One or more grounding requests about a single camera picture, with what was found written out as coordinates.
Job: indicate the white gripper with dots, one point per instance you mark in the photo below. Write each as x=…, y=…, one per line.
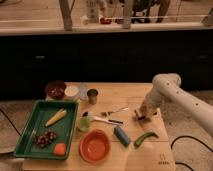
x=145, y=110

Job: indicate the tan black whiteboard eraser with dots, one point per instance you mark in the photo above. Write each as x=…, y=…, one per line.
x=138, y=116

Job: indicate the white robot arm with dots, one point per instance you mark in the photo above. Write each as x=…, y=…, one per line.
x=168, y=86

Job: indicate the red plastic bowl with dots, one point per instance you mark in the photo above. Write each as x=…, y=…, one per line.
x=95, y=146

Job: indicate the white small bowl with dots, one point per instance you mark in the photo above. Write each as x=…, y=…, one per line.
x=71, y=92

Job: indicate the dark maroon bowl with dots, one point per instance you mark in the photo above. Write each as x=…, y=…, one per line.
x=55, y=89

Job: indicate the green toy pepper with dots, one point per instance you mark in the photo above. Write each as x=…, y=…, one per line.
x=143, y=137

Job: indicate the metal cup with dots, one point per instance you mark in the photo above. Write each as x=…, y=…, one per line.
x=92, y=96

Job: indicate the small green cup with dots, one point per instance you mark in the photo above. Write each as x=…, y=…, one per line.
x=84, y=124

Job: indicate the clear plastic bottle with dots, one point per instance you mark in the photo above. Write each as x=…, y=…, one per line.
x=83, y=91

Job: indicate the yellow toy corn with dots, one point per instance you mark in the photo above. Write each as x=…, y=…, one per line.
x=59, y=115

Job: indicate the red object on shelf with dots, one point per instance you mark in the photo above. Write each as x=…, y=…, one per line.
x=109, y=21

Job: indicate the orange toy block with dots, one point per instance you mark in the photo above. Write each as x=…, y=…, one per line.
x=60, y=149

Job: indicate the green plastic tray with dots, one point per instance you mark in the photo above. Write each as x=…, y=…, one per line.
x=42, y=111

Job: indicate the dark toy grapes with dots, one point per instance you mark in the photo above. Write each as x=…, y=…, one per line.
x=45, y=139

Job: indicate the white bottle on shelf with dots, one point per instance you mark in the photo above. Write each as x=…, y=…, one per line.
x=92, y=11

